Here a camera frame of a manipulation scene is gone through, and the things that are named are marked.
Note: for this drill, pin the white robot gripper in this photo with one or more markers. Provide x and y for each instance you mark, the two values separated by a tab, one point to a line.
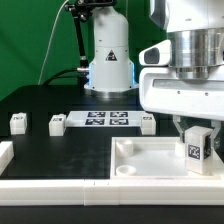
162	92

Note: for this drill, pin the white square table top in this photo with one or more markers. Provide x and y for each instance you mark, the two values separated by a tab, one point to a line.
158	158

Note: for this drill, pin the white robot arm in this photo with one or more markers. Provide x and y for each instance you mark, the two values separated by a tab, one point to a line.
182	76

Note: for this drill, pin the white U-shaped obstacle fence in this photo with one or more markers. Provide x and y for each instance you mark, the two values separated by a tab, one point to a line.
112	192

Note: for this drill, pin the white fiducial marker sheet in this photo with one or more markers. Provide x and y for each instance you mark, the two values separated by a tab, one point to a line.
104	119

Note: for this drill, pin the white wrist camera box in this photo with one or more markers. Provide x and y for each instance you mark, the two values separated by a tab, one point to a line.
157	55

